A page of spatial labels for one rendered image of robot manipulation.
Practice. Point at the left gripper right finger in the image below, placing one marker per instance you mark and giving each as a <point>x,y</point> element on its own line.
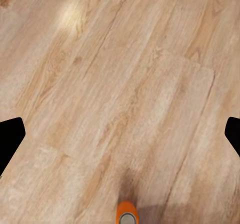
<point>232,132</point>

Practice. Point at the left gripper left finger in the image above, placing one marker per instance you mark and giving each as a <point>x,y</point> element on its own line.
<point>12,133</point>

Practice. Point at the can of soda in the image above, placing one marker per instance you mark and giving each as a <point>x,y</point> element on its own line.
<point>126,213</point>

